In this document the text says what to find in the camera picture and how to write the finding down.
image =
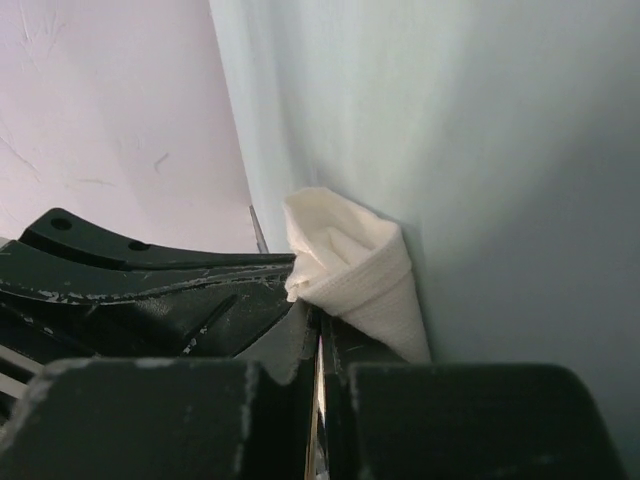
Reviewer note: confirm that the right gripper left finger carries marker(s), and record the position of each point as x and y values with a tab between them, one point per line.
250	417

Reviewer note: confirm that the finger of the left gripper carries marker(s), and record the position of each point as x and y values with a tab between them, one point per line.
60	233

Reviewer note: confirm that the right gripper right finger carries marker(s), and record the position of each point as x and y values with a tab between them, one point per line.
388	419

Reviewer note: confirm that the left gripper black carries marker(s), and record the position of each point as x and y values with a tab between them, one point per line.
54	308

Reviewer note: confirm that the white cloth napkin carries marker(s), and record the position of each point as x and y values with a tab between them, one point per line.
355	266

